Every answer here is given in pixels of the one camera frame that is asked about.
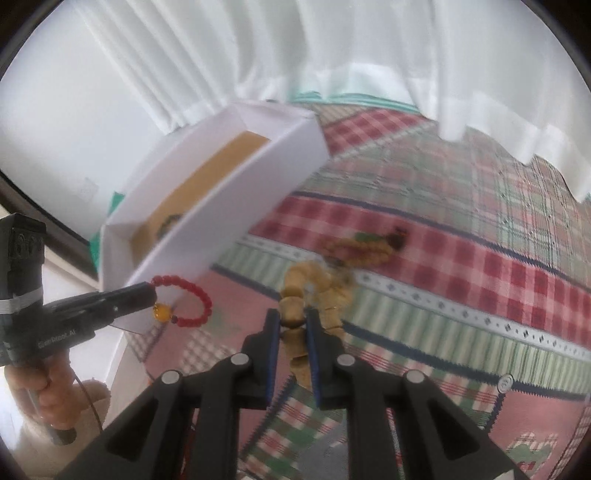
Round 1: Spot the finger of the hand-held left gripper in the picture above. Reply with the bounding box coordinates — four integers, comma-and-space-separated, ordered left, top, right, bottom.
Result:
90, 282, 158, 326

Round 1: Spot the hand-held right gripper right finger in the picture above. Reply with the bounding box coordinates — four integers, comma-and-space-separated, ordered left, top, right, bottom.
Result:
305, 308, 532, 480

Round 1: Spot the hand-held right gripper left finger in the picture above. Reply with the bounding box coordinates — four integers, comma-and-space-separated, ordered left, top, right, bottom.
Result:
76, 308, 283, 480

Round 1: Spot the large tan wooden bead bracelet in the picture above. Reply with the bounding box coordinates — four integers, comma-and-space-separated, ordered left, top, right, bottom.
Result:
279, 261, 354, 388

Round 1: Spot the red bead bracelet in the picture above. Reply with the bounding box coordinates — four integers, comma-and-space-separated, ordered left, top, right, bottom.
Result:
151, 274, 214, 328

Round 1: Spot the dark bead bracelet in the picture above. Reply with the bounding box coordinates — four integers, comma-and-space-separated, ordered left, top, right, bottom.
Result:
156, 213, 188, 238

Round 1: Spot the white cardboard box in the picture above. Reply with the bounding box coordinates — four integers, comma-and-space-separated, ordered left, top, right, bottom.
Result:
99, 102, 331, 333

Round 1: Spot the person's left forearm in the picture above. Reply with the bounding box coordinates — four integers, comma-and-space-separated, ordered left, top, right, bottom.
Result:
11, 379, 112, 480

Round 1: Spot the person's left hand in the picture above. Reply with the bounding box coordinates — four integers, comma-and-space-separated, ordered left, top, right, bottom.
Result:
6, 351, 88, 430

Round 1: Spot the green cloth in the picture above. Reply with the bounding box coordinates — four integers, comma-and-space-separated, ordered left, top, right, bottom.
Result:
89, 191, 127, 280

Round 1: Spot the dark brown baseboard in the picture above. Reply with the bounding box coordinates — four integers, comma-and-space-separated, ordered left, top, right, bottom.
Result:
0, 171, 99, 278

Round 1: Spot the plaid patchwork blanket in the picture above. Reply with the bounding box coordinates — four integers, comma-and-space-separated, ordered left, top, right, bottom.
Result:
124, 95, 591, 480

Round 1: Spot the teal striped bedsheet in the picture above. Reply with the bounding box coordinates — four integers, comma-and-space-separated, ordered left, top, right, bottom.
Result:
291, 90, 421, 114

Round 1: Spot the white curtain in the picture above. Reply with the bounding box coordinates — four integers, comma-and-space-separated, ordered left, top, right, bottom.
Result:
76, 0, 426, 134
406, 0, 591, 201

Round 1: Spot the small wooden bead string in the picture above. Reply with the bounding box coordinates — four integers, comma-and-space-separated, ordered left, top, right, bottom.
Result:
321, 230, 409, 269

